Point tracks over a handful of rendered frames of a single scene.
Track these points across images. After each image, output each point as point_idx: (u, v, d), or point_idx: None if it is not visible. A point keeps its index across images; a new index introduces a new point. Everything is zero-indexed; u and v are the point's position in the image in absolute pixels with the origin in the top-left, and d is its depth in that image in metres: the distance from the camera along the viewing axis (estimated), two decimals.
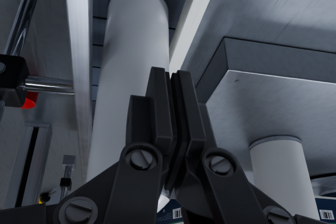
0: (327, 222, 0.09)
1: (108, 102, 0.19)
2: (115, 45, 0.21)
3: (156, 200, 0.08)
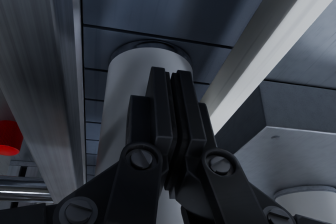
0: (327, 222, 0.09)
1: None
2: (117, 145, 0.14)
3: (156, 200, 0.08)
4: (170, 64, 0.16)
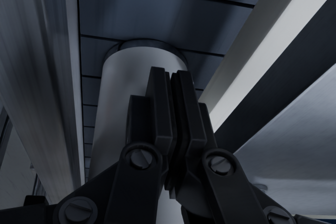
0: (327, 222, 0.09)
1: None
2: (116, 144, 0.14)
3: (156, 200, 0.08)
4: (169, 65, 0.16)
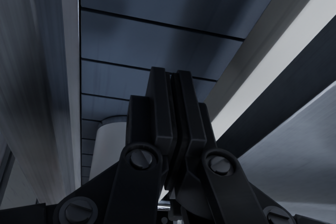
0: (327, 222, 0.09)
1: None
2: None
3: (156, 200, 0.08)
4: None
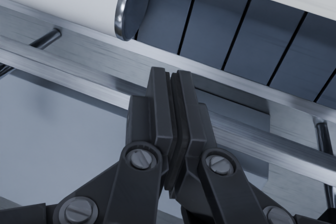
0: (327, 222, 0.09)
1: None
2: None
3: (156, 200, 0.08)
4: None
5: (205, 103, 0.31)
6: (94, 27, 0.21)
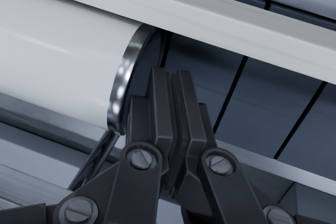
0: (327, 222, 0.09)
1: None
2: None
3: (156, 200, 0.08)
4: None
5: None
6: (76, 119, 0.13)
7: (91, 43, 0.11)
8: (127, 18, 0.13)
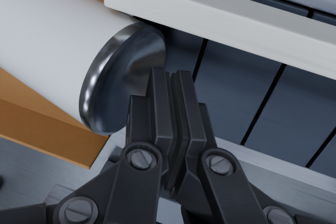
0: (327, 222, 0.09)
1: None
2: None
3: (156, 200, 0.08)
4: None
5: None
6: (61, 109, 0.13)
7: (75, 33, 0.11)
8: (123, 15, 0.12)
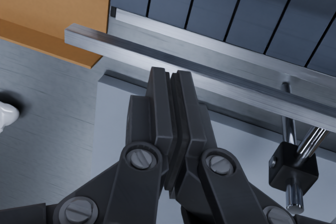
0: (327, 222, 0.09)
1: None
2: None
3: (156, 200, 0.08)
4: None
5: None
6: None
7: None
8: None
